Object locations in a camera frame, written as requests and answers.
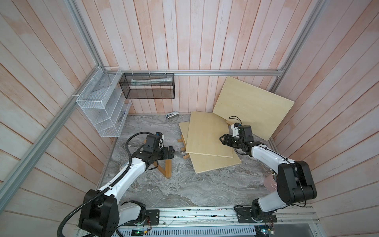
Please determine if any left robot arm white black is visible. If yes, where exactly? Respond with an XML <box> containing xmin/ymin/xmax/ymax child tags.
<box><xmin>79</xmin><ymin>132</ymin><xmax>175</xmax><ymax>237</ymax></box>

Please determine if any pink cup of pencils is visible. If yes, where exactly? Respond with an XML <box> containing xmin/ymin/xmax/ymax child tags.
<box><xmin>264</xmin><ymin>174</ymin><xmax>277</xmax><ymax>193</ymax></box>

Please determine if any black corrugated cable conduit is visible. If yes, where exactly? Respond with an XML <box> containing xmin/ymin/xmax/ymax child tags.
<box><xmin>57</xmin><ymin>131</ymin><xmax>155</xmax><ymax>237</ymax></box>

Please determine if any plywood board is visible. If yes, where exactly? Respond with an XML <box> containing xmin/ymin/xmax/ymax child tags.
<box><xmin>213</xmin><ymin>77</ymin><xmax>295</xmax><ymax>140</ymax></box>
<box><xmin>186</xmin><ymin>111</ymin><xmax>233</xmax><ymax>158</ymax></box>
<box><xmin>179</xmin><ymin>121</ymin><xmax>242</xmax><ymax>174</ymax></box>

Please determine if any black mesh wire basket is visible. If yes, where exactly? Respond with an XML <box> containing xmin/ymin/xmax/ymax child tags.
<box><xmin>119</xmin><ymin>72</ymin><xmax>176</xmax><ymax>99</ymax></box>

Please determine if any white mesh tiered shelf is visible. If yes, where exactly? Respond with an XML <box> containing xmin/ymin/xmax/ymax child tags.
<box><xmin>77</xmin><ymin>67</ymin><xmax>131</xmax><ymax>137</ymax></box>

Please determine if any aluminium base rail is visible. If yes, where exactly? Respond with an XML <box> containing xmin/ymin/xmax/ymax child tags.
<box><xmin>113</xmin><ymin>205</ymin><xmax>326</xmax><ymax>237</ymax></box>

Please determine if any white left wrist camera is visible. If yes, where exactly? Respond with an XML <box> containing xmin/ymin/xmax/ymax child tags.
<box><xmin>156</xmin><ymin>132</ymin><xmax>164</xmax><ymax>141</ymax></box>

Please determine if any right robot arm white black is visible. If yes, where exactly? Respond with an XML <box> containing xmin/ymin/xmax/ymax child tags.
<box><xmin>220</xmin><ymin>123</ymin><xmax>317</xmax><ymax>222</ymax></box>

